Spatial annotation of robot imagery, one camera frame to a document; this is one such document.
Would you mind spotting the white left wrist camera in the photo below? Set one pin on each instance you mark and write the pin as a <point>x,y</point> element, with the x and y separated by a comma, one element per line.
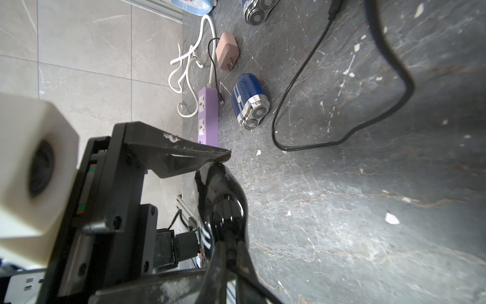
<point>39,154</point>

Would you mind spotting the light blue alarm clock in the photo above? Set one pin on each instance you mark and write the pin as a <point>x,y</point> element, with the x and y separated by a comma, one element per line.
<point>196,7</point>

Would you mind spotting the black silver shaver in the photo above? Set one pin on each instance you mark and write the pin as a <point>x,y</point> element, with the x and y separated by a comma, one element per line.
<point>257,11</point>
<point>221,205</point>

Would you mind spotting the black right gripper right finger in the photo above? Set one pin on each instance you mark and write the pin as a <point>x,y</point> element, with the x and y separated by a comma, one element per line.
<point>248,287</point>

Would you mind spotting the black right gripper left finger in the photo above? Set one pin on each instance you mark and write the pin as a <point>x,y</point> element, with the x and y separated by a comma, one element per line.
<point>214,285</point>

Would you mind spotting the purple power strip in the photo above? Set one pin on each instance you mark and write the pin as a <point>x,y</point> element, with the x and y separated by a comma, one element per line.
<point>207,120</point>

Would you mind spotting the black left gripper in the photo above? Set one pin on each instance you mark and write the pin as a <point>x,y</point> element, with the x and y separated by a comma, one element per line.
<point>108,247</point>

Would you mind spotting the pink USB charger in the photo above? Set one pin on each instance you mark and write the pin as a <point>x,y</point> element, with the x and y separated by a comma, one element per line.
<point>227,52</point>

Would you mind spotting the blue shaver on table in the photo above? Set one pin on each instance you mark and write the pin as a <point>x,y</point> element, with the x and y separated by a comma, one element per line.
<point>249,101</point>

